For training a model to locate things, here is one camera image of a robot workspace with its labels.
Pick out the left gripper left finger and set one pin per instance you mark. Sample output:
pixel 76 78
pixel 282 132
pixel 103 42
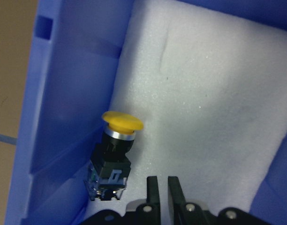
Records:
pixel 153 191

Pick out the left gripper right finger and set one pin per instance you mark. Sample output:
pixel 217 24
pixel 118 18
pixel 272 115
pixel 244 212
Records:
pixel 175 193

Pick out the yellow mushroom push button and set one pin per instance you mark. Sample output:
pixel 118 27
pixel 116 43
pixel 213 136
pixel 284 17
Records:
pixel 109 167

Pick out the white foam pad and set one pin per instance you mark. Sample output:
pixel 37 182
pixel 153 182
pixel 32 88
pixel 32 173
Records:
pixel 211 90

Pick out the blue source bin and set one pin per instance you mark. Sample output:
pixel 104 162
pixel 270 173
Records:
pixel 75 54

